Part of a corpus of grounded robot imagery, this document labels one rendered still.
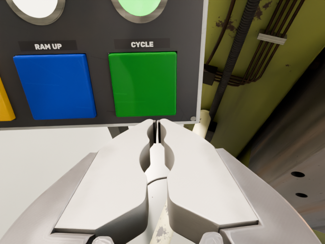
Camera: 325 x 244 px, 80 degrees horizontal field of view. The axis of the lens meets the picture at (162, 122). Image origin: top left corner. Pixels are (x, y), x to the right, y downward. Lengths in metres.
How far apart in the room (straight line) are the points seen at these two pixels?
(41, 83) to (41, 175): 1.20
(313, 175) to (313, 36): 0.28
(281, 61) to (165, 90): 0.36
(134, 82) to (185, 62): 0.06
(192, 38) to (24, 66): 0.18
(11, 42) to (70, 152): 1.19
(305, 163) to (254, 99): 0.23
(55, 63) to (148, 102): 0.11
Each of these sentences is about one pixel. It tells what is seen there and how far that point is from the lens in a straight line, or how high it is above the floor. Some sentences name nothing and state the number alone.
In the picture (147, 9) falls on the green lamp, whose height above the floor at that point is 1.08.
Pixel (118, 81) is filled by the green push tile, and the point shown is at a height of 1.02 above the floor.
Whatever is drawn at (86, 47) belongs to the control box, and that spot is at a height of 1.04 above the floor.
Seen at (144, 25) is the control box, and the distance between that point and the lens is 0.23.
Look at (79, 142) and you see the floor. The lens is 1.44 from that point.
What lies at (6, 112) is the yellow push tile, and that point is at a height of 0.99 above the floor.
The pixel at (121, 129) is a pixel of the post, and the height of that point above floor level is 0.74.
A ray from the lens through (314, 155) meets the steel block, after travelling 0.45.
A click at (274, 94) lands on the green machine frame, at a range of 0.61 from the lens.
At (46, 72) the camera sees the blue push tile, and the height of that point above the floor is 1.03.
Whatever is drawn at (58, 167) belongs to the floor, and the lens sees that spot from 1.41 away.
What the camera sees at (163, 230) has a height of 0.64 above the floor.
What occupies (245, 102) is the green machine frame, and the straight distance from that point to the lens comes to 0.64.
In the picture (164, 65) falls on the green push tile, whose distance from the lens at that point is 0.22.
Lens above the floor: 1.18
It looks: 56 degrees down
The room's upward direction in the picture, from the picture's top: 1 degrees clockwise
